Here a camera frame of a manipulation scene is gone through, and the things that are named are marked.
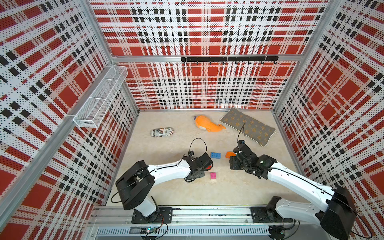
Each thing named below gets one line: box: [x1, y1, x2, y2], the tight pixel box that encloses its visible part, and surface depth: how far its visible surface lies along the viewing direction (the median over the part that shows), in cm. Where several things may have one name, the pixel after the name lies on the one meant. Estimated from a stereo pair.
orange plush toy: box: [193, 115, 226, 133], surface depth 107 cm
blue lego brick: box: [210, 152, 222, 159], surface depth 96 cm
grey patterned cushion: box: [220, 107, 276, 147], surface depth 106 cm
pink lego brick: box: [210, 172, 217, 180], surface depth 86 cm
